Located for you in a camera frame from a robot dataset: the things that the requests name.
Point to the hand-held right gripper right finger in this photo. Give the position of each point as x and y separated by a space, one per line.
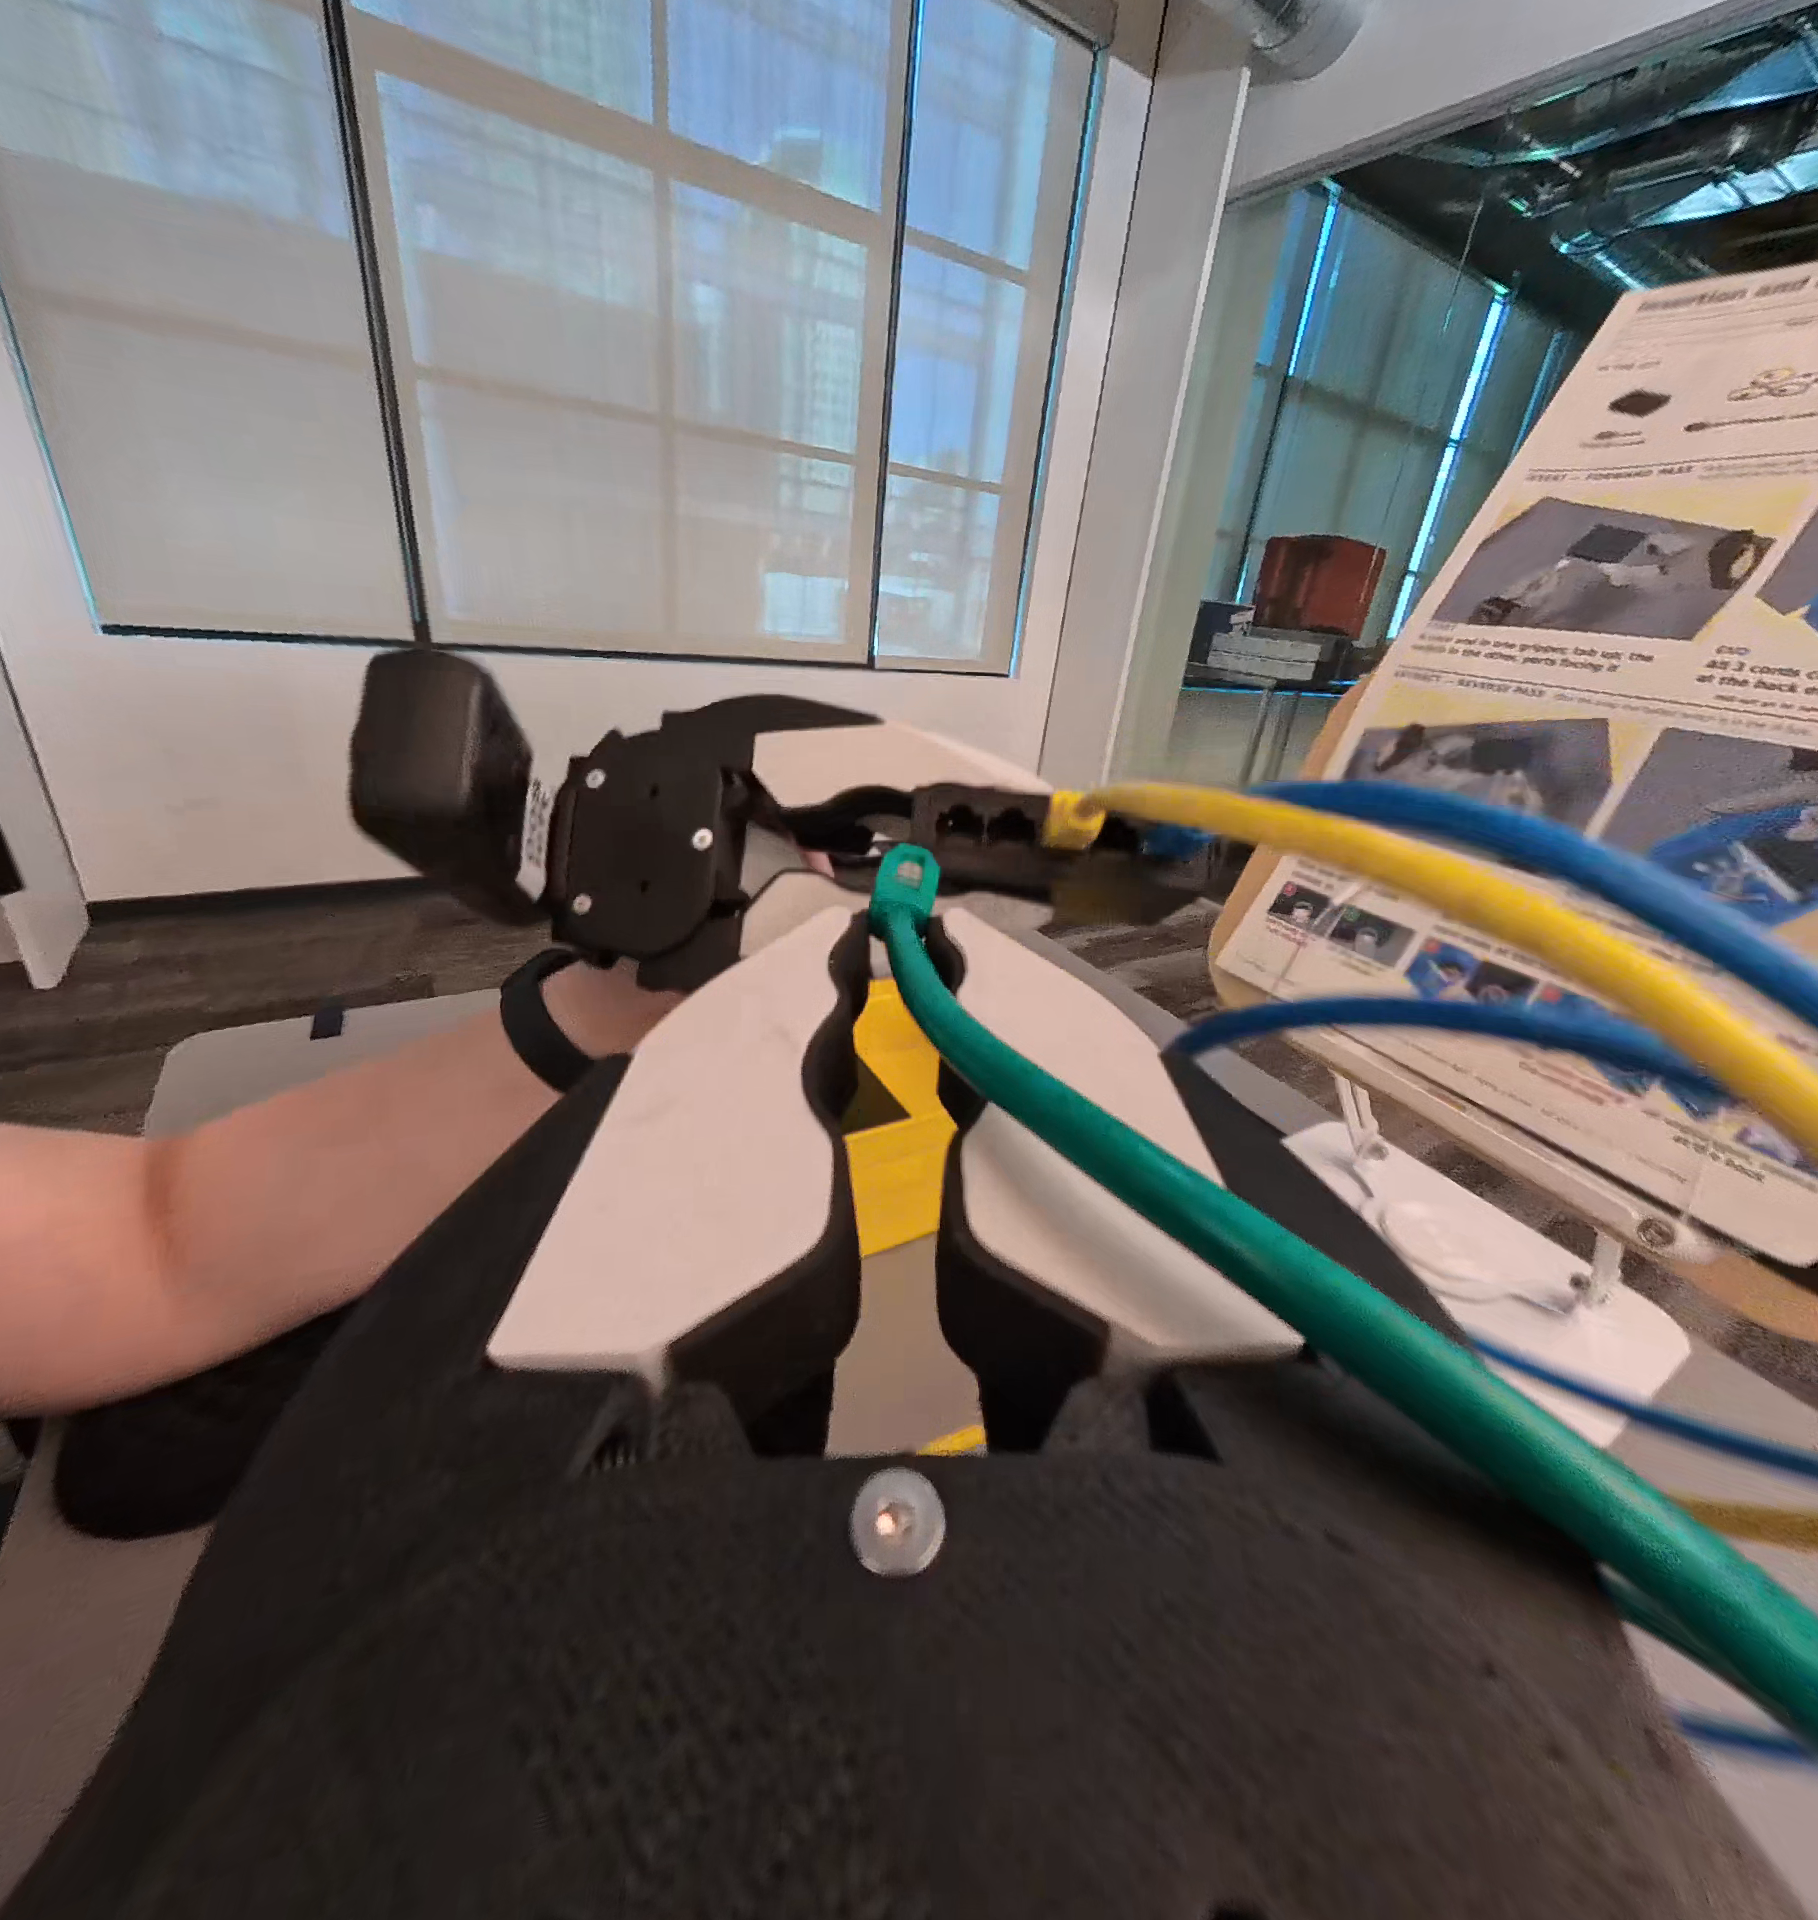
1090 1199

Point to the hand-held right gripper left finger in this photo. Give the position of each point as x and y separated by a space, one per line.
669 1171

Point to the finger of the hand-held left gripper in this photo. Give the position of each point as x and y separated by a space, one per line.
773 901
897 758

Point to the black network switch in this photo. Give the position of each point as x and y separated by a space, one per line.
986 824

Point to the yellow plastic bin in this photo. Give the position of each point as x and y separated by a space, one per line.
897 1156

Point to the person's left forearm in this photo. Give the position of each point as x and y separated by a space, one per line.
248 1199

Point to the person's left hand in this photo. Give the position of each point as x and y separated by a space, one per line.
619 1013

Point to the black wristband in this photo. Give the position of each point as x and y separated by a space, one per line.
525 1037

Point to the white board stand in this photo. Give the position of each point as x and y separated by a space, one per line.
1525 1319

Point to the red-brown box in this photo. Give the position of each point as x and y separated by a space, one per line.
1318 587

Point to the large white-framed window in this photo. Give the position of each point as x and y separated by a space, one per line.
551 378

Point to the black oval pad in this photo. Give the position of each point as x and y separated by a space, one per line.
175 1456

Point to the instruction poster board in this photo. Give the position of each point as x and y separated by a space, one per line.
1598 675

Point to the silver ceiling ductwork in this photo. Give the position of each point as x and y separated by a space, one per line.
1300 32

